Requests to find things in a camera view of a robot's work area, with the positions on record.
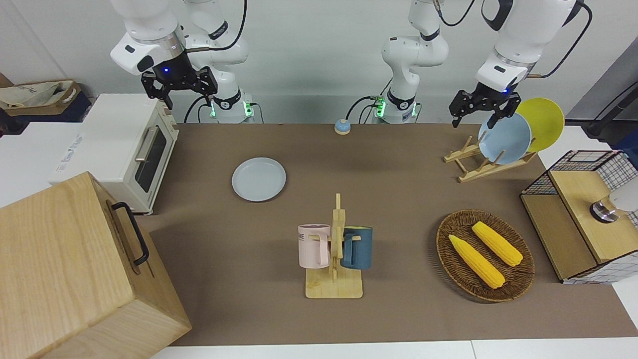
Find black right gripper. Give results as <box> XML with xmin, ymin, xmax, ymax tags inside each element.
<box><xmin>141</xmin><ymin>49</ymin><xmax>219</xmax><ymax>111</ymax></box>

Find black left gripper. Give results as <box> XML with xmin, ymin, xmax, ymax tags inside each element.
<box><xmin>448</xmin><ymin>82</ymin><xmax>522</xmax><ymax>130</ymax></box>

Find gray round plate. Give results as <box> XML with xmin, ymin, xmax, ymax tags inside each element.
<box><xmin>231</xmin><ymin>157</ymin><xmax>288</xmax><ymax>203</ymax></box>

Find light blue plate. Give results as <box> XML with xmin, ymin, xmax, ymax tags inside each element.
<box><xmin>477</xmin><ymin>112</ymin><xmax>533</xmax><ymax>166</ymax></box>

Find yellow plate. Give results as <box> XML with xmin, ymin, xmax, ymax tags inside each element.
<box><xmin>514</xmin><ymin>97</ymin><xmax>566</xmax><ymax>154</ymax></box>

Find wooden dish rack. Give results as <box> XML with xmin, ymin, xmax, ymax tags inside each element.
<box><xmin>443</xmin><ymin>135</ymin><xmax>538</xmax><ymax>184</ymax></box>

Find white toaster oven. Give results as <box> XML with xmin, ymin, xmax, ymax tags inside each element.
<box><xmin>48</xmin><ymin>93</ymin><xmax>180</xmax><ymax>216</ymax></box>

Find dark blue bin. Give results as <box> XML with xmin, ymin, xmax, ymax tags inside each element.
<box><xmin>0</xmin><ymin>92</ymin><xmax>93</xmax><ymax>137</ymax></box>

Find black floor stand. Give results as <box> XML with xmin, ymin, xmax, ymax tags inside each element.
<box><xmin>580</xmin><ymin>82</ymin><xmax>638</xmax><ymax>146</ymax></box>

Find brown table mat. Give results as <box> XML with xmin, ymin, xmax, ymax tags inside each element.
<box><xmin>137</xmin><ymin>123</ymin><xmax>638</xmax><ymax>348</ymax></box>

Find yellow corn cob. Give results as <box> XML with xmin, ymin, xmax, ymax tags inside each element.
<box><xmin>471</xmin><ymin>221</ymin><xmax>524</xmax><ymax>268</ymax></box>
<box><xmin>448</xmin><ymin>234</ymin><xmax>506</xmax><ymax>290</ymax></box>

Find tan cloth bag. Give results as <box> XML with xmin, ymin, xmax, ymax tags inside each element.
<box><xmin>0</xmin><ymin>79</ymin><xmax>82</xmax><ymax>118</ymax></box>

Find wooden shelf with grid sides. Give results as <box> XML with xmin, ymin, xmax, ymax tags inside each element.
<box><xmin>519</xmin><ymin>149</ymin><xmax>638</xmax><ymax>285</ymax></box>

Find white cylinder with glass base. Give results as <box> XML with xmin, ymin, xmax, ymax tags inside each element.
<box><xmin>589</xmin><ymin>186</ymin><xmax>638</xmax><ymax>224</ymax></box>

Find brown wicker basket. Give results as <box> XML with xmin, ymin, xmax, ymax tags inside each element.
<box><xmin>436</xmin><ymin>209</ymin><xmax>536</xmax><ymax>304</ymax></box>

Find dark teal mug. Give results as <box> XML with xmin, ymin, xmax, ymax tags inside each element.
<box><xmin>340</xmin><ymin>225</ymin><xmax>374</xmax><ymax>271</ymax></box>

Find pink mug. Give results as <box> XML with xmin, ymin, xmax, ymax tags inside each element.
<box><xmin>297</xmin><ymin>223</ymin><xmax>332</xmax><ymax>270</ymax></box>

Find light wooden drawer box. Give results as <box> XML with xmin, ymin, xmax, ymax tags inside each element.
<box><xmin>0</xmin><ymin>171</ymin><xmax>193</xmax><ymax>359</ymax></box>

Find wooden mug rack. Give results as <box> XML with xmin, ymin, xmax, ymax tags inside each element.
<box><xmin>305</xmin><ymin>193</ymin><xmax>364</xmax><ymax>299</ymax></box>

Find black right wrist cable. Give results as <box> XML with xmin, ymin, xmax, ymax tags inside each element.
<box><xmin>185</xmin><ymin>0</ymin><xmax>249</xmax><ymax>53</ymax></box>

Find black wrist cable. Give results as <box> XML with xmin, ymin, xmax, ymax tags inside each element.
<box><xmin>185</xmin><ymin>0</ymin><xmax>249</xmax><ymax>53</ymax></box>
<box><xmin>527</xmin><ymin>1</ymin><xmax>594</xmax><ymax>79</ymax></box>

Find white oven door handle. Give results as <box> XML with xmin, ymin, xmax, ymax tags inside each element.
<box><xmin>134</xmin><ymin>125</ymin><xmax>160</xmax><ymax>163</ymax></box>

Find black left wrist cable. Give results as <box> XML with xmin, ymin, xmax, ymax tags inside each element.
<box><xmin>527</xmin><ymin>1</ymin><xmax>594</xmax><ymax>79</ymax></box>

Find black drawer handle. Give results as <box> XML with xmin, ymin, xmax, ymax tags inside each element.
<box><xmin>111</xmin><ymin>201</ymin><xmax>151</xmax><ymax>267</ymax></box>

